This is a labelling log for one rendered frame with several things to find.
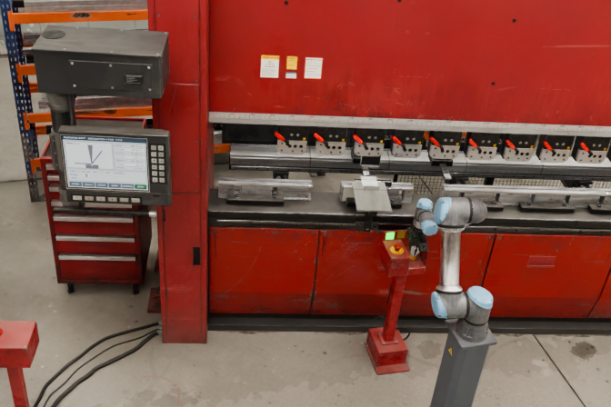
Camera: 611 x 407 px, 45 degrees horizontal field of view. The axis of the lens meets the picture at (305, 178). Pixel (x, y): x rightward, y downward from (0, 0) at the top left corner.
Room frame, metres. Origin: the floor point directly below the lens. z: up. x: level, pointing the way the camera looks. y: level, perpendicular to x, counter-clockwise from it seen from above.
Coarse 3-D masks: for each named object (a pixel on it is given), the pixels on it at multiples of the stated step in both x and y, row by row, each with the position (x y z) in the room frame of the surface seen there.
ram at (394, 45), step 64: (256, 0) 3.25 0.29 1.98; (320, 0) 3.28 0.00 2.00; (384, 0) 3.31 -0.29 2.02; (448, 0) 3.34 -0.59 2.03; (512, 0) 3.37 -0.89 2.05; (576, 0) 3.41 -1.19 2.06; (256, 64) 3.25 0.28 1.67; (384, 64) 3.31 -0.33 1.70; (448, 64) 3.35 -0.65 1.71; (512, 64) 3.38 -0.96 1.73; (576, 64) 3.41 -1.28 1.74; (384, 128) 3.32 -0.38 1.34; (448, 128) 3.35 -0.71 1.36
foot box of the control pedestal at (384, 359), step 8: (376, 328) 3.14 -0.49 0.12; (368, 336) 3.12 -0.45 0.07; (376, 336) 3.08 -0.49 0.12; (400, 336) 3.09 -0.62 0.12; (368, 344) 3.10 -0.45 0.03; (376, 344) 3.01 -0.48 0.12; (392, 344) 3.02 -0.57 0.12; (400, 344) 3.03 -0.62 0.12; (368, 352) 3.05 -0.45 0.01; (376, 352) 2.98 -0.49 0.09; (384, 352) 2.96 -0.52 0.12; (392, 352) 2.97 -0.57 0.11; (400, 352) 2.99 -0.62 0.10; (376, 360) 2.96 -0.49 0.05; (384, 360) 2.96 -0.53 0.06; (392, 360) 2.97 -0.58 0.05; (400, 360) 2.99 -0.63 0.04; (376, 368) 2.94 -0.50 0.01; (384, 368) 2.94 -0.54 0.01; (392, 368) 2.95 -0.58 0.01; (400, 368) 2.95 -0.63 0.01; (408, 368) 2.96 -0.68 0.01
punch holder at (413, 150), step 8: (400, 136) 3.33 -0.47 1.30; (408, 136) 3.33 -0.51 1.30; (416, 136) 3.34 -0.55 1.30; (392, 144) 3.37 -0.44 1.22; (408, 144) 3.33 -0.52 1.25; (416, 144) 3.34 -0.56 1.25; (392, 152) 3.32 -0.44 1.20; (400, 152) 3.32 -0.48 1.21; (408, 152) 3.33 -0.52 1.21; (416, 152) 3.33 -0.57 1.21
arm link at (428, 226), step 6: (420, 216) 2.99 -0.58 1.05; (426, 216) 2.97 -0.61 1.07; (432, 216) 2.97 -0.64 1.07; (420, 222) 2.96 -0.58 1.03; (426, 222) 2.93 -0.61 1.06; (432, 222) 2.93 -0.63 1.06; (426, 228) 2.90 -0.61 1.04; (432, 228) 2.90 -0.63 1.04; (438, 228) 2.93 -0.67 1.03; (426, 234) 2.91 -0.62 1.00; (432, 234) 2.92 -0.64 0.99
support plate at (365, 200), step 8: (352, 184) 3.29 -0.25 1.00; (360, 184) 3.30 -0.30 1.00; (384, 184) 3.32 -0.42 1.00; (360, 192) 3.23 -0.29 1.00; (368, 192) 3.24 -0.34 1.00; (376, 192) 3.24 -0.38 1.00; (384, 192) 3.25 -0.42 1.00; (360, 200) 3.15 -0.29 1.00; (368, 200) 3.16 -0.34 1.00; (376, 200) 3.17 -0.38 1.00; (384, 200) 3.17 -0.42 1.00; (360, 208) 3.08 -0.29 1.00; (368, 208) 3.09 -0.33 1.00; (376, 208) 3.09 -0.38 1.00; (384, 208) 3.10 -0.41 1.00
